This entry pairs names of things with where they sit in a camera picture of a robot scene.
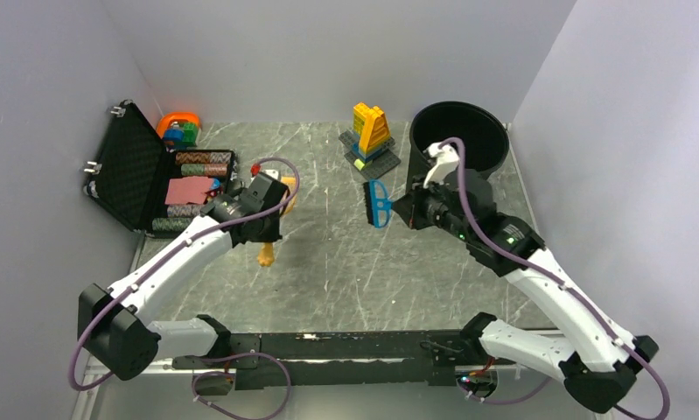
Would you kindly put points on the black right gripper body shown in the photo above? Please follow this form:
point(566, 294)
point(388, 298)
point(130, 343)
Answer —
point(429, 207)

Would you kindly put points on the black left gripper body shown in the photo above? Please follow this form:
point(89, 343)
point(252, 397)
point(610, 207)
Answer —
point(269, 231)

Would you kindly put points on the blue hand brush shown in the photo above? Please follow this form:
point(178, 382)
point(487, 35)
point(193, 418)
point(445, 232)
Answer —
point(378, 203)

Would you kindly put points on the yellow slotted plastic scoop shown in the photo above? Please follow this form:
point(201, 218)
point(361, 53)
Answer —
point(266, 255)

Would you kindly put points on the black ribbed waste bin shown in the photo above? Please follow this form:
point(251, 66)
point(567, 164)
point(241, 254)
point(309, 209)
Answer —
point(485, 139)

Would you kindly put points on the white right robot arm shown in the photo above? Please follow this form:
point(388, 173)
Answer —
point(596, 360)

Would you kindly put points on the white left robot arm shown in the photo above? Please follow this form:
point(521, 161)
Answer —
point(118, 325)

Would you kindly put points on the yellow block tower on plate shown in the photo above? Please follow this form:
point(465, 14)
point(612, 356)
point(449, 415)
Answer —
point(368, 142)

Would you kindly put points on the black poker chip case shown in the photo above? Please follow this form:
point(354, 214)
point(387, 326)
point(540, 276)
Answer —
point(130, 175)

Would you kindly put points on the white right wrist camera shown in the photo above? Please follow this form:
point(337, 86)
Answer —
point(446, 161)

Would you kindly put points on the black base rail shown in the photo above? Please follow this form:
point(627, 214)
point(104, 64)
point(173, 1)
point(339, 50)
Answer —
point(433, 357)

